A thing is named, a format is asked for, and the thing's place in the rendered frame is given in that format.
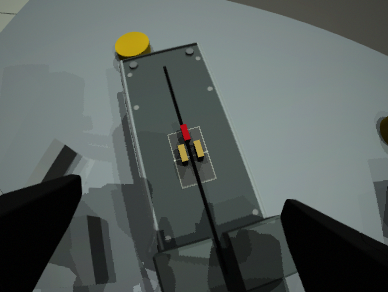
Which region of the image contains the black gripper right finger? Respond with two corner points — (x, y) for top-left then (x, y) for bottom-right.
(280, 199), (388, 292)

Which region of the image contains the black rectangular block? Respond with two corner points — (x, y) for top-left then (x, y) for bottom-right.
(24, 139), (77, 187)

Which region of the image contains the dark grey block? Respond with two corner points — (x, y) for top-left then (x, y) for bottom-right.
(35, 215), (109, 290)

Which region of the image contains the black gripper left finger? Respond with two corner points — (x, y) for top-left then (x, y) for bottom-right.
(0, 174), (82, 292)

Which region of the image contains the yellow short cylinder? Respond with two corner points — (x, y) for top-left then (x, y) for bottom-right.
(380, 117), (388, 143)
(116, 32), (151, 60)

